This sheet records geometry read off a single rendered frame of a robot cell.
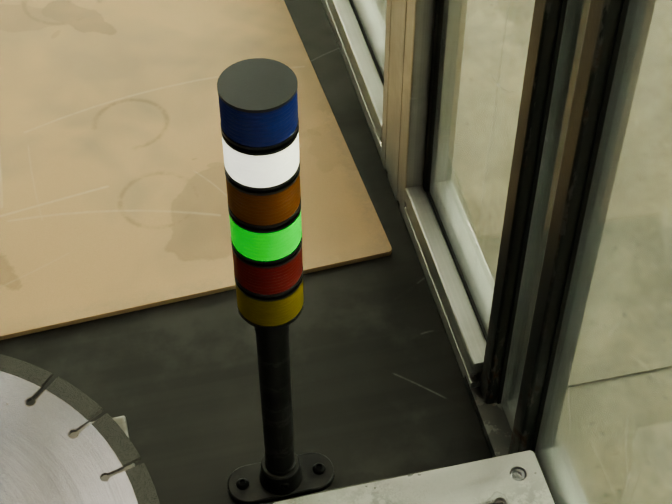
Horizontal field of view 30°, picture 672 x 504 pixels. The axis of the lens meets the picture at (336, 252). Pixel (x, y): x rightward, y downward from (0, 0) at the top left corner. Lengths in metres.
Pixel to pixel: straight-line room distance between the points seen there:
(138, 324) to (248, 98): 0.46
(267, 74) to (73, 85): 0.67
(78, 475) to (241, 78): 0.27
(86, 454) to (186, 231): 0.42
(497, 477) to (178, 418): 0.32
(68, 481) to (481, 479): 0.27
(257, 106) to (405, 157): 0.47
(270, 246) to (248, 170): 0.06
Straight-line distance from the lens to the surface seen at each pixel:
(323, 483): 1.01
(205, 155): 1.26
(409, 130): 1.12
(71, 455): 0.81
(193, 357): 1.10
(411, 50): 1.07
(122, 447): 0.80
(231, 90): 0.70
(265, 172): 0.72
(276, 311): 0.82
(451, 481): 0.84
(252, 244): 0.77
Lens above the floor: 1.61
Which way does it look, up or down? 48 degrees down
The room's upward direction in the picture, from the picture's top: straight up
